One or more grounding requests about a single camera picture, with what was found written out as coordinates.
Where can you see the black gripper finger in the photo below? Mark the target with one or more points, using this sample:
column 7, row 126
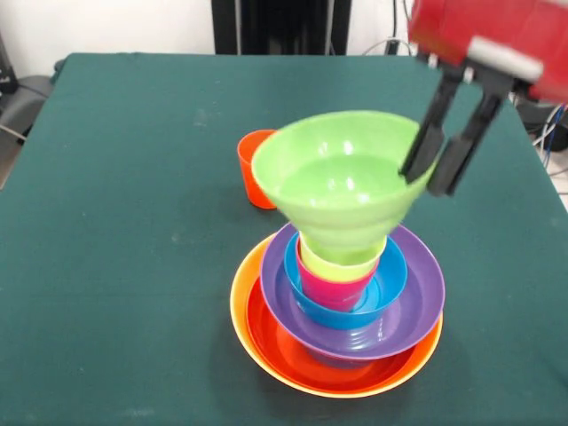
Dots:
column 428, row 133
column 466, row 146

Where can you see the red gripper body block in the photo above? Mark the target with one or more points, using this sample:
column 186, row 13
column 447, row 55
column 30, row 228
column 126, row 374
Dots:
column 488, row 26

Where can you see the green plastic bowl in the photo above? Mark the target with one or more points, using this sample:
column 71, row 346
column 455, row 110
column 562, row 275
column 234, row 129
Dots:
column 337, row 191

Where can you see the purple plastic bowl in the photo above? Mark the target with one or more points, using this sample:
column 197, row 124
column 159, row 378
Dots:
column 421, row 284

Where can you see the blue plastic bowl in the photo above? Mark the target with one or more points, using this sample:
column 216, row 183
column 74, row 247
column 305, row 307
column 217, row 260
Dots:
column 390, row 275

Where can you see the green plastic cup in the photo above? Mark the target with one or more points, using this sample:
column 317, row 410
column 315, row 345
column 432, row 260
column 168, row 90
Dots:
column 328, row 268

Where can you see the orange-red plastic cup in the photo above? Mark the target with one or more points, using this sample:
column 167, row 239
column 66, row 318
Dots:
column 250, row 177

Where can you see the crimson pink plastic cup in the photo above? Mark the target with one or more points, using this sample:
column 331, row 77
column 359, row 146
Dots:
column 328, row 293

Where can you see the orange plastic bowl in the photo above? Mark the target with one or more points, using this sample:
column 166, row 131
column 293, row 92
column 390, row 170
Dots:
column 242, row 293

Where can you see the red-orange plastic bowl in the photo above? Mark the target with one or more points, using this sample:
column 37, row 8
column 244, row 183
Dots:
column 275, row 337

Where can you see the dark green tablecloth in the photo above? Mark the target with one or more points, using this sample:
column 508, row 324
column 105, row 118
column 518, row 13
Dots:
column 133, row 355

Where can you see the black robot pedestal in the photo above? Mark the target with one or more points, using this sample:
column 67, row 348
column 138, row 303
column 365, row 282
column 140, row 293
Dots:
column 284, row 26

